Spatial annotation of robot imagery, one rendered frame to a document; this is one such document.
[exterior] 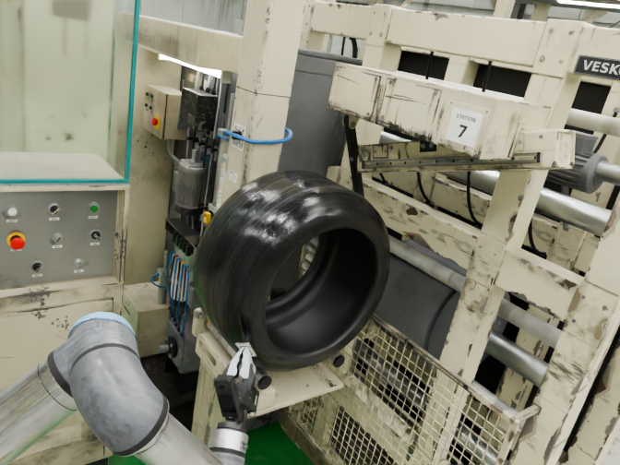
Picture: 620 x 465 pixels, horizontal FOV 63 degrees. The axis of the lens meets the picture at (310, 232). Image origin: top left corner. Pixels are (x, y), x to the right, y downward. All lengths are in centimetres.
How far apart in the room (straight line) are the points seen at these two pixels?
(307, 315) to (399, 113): 76
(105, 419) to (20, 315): 107
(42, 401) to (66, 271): 97
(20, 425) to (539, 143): 124
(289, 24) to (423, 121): 49
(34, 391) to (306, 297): 102
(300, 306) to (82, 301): 76
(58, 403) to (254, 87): 99
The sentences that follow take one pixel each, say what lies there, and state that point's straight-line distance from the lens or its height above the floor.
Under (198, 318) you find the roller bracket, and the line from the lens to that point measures 172.
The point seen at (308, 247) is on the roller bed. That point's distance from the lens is 200.
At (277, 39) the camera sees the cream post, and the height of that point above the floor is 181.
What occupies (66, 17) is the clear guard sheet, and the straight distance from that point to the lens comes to 171.
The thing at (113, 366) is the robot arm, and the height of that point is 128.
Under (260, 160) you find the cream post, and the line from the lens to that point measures 161.
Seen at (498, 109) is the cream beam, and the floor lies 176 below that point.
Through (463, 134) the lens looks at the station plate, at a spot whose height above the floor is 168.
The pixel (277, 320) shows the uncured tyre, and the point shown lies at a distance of 175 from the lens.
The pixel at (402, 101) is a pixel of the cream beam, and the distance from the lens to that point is 145.
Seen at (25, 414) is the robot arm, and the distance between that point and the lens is 104.
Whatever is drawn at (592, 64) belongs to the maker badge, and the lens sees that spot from 153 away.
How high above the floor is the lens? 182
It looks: 20 degrees down
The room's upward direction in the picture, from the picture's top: 11 degrees clockwise
